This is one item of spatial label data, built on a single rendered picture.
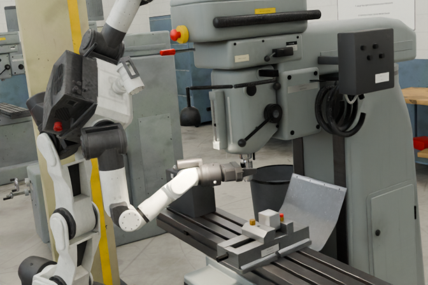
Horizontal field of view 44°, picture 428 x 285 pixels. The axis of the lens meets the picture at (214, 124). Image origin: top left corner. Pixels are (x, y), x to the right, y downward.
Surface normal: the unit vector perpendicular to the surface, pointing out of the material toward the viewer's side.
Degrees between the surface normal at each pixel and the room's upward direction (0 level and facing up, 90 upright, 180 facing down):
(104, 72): 58
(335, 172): 90
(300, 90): 90
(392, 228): 89
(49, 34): 90
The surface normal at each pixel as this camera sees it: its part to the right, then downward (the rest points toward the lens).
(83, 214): 0.77, -0.11
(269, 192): -0.40, 0.26
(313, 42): 0.55, 0.11
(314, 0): -0.83, 0.17
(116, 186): 0.32, 0.07
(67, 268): -0.60, 0.20
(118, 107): 0.64, -0.47
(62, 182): -0.57, 0.58
